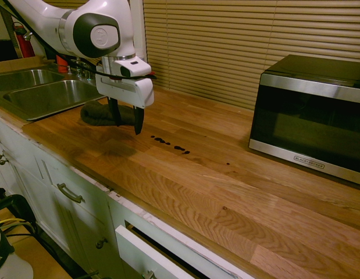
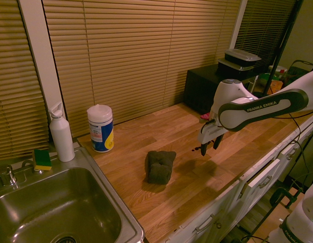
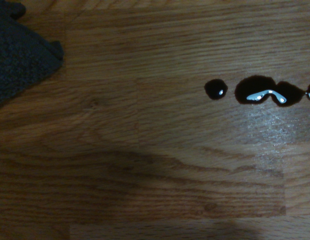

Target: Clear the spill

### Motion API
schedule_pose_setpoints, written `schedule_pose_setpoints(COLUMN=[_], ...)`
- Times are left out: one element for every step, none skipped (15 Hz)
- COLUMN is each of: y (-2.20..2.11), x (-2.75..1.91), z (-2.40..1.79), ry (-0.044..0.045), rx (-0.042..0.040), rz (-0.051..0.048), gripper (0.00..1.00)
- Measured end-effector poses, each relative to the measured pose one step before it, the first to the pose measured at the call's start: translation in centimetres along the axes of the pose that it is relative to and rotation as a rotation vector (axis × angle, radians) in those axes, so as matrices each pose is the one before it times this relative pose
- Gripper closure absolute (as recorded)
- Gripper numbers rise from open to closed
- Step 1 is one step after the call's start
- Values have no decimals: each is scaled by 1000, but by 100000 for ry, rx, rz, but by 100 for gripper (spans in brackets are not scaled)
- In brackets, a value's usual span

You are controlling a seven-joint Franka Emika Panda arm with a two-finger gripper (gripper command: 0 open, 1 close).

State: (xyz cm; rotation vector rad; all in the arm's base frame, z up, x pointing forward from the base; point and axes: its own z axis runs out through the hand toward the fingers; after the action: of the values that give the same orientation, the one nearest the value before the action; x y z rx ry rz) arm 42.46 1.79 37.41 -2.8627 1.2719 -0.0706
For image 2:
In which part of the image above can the large black lidded container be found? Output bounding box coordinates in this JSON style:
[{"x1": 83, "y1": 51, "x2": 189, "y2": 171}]
[{"x1": 217, "y1": 57, "x2": 255, "y2": 79}]

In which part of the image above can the green yellow sponge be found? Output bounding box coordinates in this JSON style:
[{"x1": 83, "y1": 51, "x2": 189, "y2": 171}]
[{"x1": 32, "y1": 148, "x2": 53, "y2": 172}]

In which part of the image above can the wide white window post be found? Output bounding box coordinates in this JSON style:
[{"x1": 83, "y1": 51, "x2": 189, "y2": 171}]
[{"x1": 17, "y1": 0, "x2": 69, "y2": 125}]

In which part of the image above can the thin white window post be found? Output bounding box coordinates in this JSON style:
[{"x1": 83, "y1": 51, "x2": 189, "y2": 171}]
[{"x1": 229, "y1": 0, "x2": 248, "y2": 50}]

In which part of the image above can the orange box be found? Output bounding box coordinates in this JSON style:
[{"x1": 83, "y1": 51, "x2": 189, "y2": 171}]
[{"x1": 269, "y1": 79, "x2": 284, "y2": 95}]

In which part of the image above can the narrow tan window blind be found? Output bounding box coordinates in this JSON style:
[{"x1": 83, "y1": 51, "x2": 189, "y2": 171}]
[{"x1": 0, "y1": 0, "x2": 50, "y2": 160}]

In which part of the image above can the white drawer front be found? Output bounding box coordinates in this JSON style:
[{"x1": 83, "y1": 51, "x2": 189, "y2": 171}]
[
  {"x1": 277, "y1": 131, "x2": 313, "y2": 182},
  {"x1": 247, "y1": 158, "x2": 282, "y2": 201}
]

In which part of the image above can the white water bottle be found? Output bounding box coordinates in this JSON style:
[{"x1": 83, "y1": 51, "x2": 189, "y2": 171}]
[{"x1": 48, "y1": 102, "x2": 76, "y2": 163}]

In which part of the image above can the disinfecting wipes canister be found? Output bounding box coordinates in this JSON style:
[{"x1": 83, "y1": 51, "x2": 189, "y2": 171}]
[{"x1": 86, "y1": 103, "x2": 115, "y2": 153}]

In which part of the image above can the metal faucet handle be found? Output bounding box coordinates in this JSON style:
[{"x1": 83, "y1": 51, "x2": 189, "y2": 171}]
[{"x1": 0, "y1": 164, "x2": 18, "y2": 188}]

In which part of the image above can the white cabinet front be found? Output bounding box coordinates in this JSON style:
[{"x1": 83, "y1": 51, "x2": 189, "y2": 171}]
[{"x1": 168, "y1": 177, "x2": 242, "y2": 243}]

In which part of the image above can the dark shaded window blind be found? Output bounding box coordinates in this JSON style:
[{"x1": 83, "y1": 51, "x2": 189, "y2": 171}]
[{"x1": 233, "y1": 0, "x2": 297, "y2": 74}]

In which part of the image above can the black box appliance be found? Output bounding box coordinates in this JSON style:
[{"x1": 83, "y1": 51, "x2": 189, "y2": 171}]
[{"x1": 183, "y1": 66, "x2": 258, "y2": 116}]

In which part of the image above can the dark cloth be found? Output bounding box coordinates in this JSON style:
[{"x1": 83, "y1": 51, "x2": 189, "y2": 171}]
[{"x1": 145, "y1": 150, "x2": 177, "y2": 185}]

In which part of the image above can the small black lidded container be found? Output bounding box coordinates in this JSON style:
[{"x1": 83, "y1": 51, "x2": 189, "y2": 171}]
[{"x1": 223, "y1": 49, "x2": 262, "y2": 68}]

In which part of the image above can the black clamp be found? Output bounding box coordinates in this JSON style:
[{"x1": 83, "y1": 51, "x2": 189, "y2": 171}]
[{"x1": 269, "y1": 187, "x2": 302, "y2": 210}]

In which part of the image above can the stainless steel sink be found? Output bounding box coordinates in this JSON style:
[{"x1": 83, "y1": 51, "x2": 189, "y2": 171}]
[{"x1": 0, "y1": 146, "x2": 146, "y2": 243}]

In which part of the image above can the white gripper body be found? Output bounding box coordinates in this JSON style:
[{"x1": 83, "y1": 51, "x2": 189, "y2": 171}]
[{"x1": 196, "y1": 120, "x2": 226, "y2": 145}]

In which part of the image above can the wide tan window blind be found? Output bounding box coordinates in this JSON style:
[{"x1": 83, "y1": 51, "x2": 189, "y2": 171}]
[{"x1": 42, "y1": 0, "x2": 242, "y2": 138}]

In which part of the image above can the black cable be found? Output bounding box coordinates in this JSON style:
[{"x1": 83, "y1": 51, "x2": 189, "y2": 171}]
[{"x1": 287, "y1": 112, "x2": 313, "y2": 193}]

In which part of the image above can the black stand pole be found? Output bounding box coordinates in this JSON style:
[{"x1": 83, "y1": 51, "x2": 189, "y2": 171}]
[{"x1": 262, "y1": 0, "x2": 305, "y2": 97}]

